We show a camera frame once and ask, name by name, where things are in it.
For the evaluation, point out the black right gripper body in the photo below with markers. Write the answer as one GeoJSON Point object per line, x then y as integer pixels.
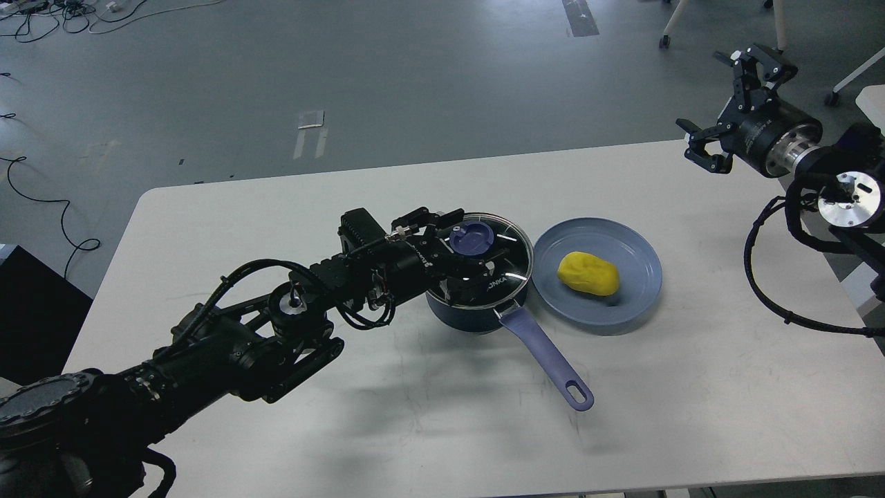
{"type": "Point", "coordinates": [761, 133]}

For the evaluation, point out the glass pot lid purple knob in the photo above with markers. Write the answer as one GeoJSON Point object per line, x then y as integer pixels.
{"type": "Point", "coordinates": [505, 242]}

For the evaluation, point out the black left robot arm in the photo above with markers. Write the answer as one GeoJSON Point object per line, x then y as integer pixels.
{"type": "Point", "coordinates": [262, 332]}

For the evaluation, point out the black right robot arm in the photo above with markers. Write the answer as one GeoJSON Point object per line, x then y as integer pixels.
{"type": "Point", "coordinates": [834, 203]}

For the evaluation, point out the blue plastic plate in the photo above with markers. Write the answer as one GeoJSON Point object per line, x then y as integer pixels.
{"type": "Point", "coordinates": [640, 271]}

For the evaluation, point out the yellow potato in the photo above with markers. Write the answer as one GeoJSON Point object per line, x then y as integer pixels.
{"type": "Point", "coordinates": [587, 273]}

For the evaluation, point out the white chair leg with caster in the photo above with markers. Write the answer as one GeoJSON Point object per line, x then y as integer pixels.
{"type": "Point", "coordinates": [777, 9]}

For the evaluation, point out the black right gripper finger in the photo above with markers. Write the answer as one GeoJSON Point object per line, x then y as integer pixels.
{"type": "Point", "coordinates": [697, 141]}
{"type": "Point", "coordinates": [758, 71]}

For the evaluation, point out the dark floor tape strip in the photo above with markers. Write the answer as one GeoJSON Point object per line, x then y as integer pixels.
{"type": "Point", "coordinates": [580, 19]}

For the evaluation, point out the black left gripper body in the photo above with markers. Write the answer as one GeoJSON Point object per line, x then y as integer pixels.
{"type": "Point", "coordinates": [410, 266]}

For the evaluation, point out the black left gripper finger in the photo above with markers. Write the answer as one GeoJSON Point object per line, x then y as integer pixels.
{"type": "Point", "coordinates": [425, 230]}
{"type": "Point", "coordinates": [483, 282]}

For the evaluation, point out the white chair base right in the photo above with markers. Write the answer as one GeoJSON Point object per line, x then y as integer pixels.
{"type": "Point", "coordinates": [870, 99]}

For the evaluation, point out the dark blue saucepan purple handle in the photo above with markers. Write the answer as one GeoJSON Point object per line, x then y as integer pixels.
{"type": "Point", "coordinates": [513, 316]}

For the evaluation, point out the black box at left edge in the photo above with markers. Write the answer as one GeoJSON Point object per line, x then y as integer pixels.
{"type": "Point", "coordinates": [41, 317]}

